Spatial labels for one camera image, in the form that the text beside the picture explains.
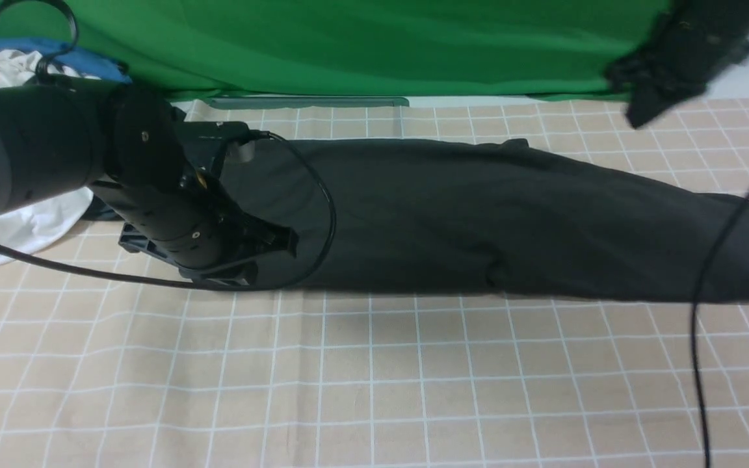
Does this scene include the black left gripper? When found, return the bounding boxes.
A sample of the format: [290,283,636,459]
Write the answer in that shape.
[91,120,299,287]

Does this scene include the dark gray long-sleeve top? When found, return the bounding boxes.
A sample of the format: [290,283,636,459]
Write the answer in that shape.
[221,139,749,303]

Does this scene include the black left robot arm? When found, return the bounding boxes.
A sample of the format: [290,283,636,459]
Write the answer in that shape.
[0,78,299,285]

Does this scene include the beige checkered table mat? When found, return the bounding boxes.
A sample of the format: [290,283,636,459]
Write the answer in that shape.
[0,98,749,467]

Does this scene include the blue crumpled garment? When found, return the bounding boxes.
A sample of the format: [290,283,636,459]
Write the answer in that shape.
[0,38,133,84]

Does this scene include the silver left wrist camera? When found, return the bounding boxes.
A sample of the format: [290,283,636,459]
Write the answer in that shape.
[226,141,256,164]

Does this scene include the dark teal crumpled garment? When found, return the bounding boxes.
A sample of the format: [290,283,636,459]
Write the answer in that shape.
[81,196,121,222]

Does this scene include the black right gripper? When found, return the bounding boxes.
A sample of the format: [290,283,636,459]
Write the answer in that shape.
[605,1,749,129]

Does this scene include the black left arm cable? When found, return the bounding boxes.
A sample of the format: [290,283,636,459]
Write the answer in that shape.
[0,0,337,292]

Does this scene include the green backdrop cloth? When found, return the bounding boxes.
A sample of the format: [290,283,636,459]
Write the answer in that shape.
[0,0,694,102]

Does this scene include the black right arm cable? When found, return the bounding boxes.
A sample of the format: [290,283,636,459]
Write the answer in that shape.
[690,140,749,468]

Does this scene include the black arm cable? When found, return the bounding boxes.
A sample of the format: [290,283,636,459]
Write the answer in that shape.
[0,0,337,292]
[690,140,749,468]

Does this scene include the white crumpled garment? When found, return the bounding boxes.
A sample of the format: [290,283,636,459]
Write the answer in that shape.
[0,49,101,266]

